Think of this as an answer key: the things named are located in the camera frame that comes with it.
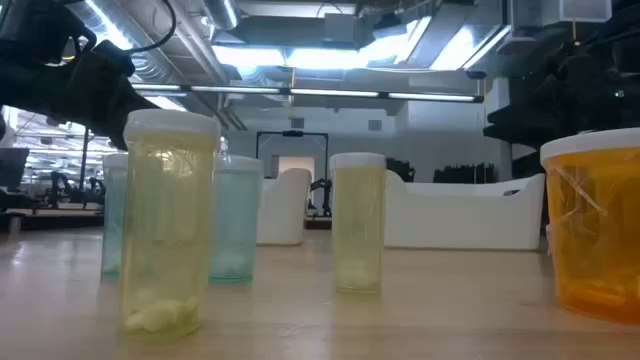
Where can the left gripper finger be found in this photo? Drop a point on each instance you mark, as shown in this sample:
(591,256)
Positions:
(125,107)

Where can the teal pill bottle white cap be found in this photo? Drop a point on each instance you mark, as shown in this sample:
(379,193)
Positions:
(114,215)
(237,220)

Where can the yellow pill bottle white cap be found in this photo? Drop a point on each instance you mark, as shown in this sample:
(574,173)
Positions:
(357,225)
(170,225)

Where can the orange pill bottle white cap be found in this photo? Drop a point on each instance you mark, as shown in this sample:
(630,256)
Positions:
(595,225)

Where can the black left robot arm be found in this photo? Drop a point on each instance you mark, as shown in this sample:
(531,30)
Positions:
(35,30)

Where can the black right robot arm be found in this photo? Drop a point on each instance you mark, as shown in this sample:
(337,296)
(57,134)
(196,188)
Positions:
(575,90)

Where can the white plastic bin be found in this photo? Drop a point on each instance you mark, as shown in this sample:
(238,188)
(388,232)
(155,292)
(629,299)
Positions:
(460,220)
(285,210)

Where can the long ceiling light bar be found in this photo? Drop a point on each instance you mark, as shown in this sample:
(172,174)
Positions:
(330,93)

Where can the black rectangular frame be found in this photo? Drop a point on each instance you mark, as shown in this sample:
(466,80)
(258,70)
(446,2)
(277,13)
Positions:
(292,133)

